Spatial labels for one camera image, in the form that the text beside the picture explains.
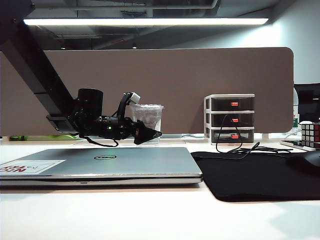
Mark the black mouse pad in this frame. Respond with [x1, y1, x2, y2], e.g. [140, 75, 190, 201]
[190, 149, 320, 203]

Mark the black computer mouse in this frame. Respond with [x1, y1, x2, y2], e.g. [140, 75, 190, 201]
[286, 151, 320, 173]

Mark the brown desk partition panel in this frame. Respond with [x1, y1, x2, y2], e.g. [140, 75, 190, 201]
[0, 46, 295, 137]

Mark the white sticker with red print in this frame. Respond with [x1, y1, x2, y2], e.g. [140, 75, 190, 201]
[0, 159, 67, 175]

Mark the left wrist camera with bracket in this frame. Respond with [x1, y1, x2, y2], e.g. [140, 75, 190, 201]
[117, 91, 141, 118]

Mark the flat book under cube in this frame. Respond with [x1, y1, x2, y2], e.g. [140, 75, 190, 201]
[280, 139, 320, 152]

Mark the long ceiling light strip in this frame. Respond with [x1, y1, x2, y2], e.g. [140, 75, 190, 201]
[22, 17, 270, 26]

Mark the white bottle with green label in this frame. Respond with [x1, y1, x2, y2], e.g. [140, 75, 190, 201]
[292, 87, 301, 131]

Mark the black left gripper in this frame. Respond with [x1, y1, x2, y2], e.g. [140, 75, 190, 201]
[111, 116, 163, 145]

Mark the white three-drawer desk organizer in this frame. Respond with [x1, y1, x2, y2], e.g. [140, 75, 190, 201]
[203, 93, 256, 146]

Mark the black Rubik's cube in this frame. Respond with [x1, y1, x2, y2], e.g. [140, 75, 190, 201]
[300, 121, 320, 149]

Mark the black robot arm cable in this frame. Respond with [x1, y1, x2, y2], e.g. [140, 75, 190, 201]
[83, 136, 120, 148]

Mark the silver Dell laptop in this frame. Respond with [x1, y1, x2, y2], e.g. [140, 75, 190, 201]
[0, 146, 204, 187]

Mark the black monitor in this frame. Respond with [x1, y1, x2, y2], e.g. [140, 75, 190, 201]
[294, 83, 320, 125]

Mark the thin black cable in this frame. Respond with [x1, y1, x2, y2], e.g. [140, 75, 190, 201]
[215, 113, 295, 154]

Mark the clear plastic cup with lid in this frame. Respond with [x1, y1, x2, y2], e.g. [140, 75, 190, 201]
[130, 102, 165, 146]

